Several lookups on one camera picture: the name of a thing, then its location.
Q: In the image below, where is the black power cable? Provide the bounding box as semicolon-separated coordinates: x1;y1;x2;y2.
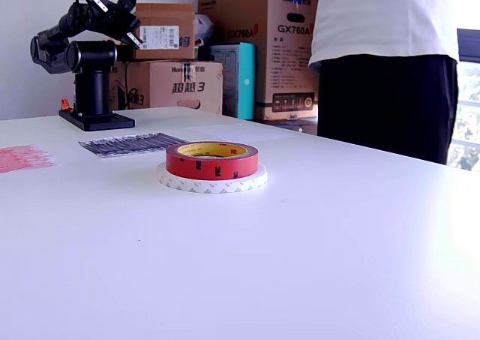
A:
122;60;140;109

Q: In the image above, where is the paper with red scribble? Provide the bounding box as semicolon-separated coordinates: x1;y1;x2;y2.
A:
0;143;60;175

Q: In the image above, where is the cardboard box with shipping label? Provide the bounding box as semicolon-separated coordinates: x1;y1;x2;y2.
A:
133;2;197;61

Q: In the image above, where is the blank white paper sheet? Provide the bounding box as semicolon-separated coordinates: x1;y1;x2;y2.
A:
183;122;297;144

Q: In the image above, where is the white plastic bag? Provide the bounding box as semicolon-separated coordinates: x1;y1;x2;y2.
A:
193;13;215;49

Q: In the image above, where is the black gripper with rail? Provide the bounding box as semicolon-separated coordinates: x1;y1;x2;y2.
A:
84;0;151;50

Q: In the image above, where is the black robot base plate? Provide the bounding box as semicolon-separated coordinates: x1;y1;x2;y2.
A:
58;108;136;133

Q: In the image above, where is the wide white tape roll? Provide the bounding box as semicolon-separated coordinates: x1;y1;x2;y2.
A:
156;161;269;195

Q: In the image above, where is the paper with black scribble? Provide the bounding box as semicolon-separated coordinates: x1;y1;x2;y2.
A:
77;131;200;160

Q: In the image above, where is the wide brown printed carton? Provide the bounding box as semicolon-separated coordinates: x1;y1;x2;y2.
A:
108;59;224;116

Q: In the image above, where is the red 3M tape roll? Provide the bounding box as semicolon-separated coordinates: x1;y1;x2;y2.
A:
165;141;260;180

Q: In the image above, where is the person in white shirt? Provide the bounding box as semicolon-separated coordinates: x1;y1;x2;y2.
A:
307;0;461;165

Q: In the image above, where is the teal and grey box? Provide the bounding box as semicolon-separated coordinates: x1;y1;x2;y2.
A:
204;41;257;120

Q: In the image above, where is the tall GX760A cardboard box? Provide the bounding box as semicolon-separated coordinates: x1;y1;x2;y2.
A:
197;0;324;122

